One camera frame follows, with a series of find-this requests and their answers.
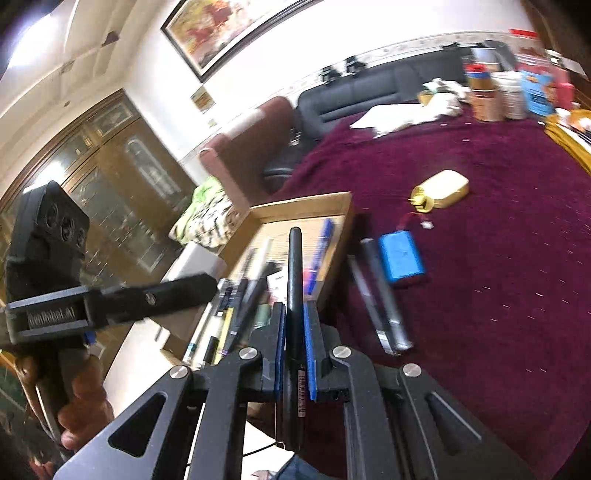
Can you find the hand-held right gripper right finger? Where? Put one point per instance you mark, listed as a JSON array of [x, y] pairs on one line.
[[310, 350]]

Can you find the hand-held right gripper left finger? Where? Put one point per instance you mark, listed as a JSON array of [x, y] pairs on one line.
[[279, 350]]

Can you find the white box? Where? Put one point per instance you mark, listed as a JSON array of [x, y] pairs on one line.
[[198, 270]]

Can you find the black marker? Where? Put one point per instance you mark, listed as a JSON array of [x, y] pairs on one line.
[[295, 277]]

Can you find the person's blue jeans leg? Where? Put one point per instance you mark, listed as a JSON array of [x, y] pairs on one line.
[[298, 468]]

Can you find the wooden glass door cabinet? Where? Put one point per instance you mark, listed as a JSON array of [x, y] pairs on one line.
[[111, 194]]

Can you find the shallow cardboard tray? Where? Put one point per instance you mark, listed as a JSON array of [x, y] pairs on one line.
[[318, 207]]

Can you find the silver pen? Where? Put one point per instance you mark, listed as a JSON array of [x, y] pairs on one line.
[[369, 304]]

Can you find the maroon tablecloth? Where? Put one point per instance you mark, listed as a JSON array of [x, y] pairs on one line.
[[485, 300]]

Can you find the black pen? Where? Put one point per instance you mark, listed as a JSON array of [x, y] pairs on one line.
[[249, 304]]

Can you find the brown armchair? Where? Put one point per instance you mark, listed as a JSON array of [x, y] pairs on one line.
[[251, 147]]

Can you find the gold pen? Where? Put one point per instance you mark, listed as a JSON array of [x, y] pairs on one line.
[[228, 330]]

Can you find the blue snack packet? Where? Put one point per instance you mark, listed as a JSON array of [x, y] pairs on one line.
[[536, 94]]

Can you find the green patterned cloth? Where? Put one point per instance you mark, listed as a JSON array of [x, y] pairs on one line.
[[205, 212]]

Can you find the small black device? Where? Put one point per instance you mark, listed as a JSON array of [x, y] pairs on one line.
[[354, 64], [330, 74]]

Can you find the pale green tube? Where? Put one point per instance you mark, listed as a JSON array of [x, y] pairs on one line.
[[262, 316]]

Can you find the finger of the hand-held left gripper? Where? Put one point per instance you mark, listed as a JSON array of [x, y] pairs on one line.
[[175, 293]]

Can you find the white paper sheet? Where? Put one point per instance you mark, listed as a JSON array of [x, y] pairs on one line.
[[397, 119]]

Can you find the blue battery pack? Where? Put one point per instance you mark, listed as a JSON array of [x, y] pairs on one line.
[[401, 258]]

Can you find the person's left hand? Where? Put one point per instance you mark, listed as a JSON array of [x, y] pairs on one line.
[[90, 392]]

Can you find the blue pen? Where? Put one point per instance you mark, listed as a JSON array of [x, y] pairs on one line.
[[319, 258]]

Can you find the yellow tray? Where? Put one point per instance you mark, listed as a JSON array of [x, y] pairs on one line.
[[570, 141]]

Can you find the gold perfume bottle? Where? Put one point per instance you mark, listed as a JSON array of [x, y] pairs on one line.
[[443, 189]]

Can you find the framed painting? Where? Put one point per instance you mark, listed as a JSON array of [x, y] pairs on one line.
[[217, 25]]

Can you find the red topped clear bag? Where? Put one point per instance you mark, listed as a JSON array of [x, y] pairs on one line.
[[528, 48]]

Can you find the black sofa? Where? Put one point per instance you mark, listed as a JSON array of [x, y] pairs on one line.
[[378, 87]]

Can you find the dark grey pen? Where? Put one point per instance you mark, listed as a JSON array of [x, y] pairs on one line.
[[388, 295]]

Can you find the brown jar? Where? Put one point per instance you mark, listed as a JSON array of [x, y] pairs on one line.
[[485, 97]]

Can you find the pink bottle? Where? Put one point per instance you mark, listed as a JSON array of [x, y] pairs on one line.
[[565, 94]]

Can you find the small yellow wall plaque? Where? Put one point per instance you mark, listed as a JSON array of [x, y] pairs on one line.
[[202, 98]]

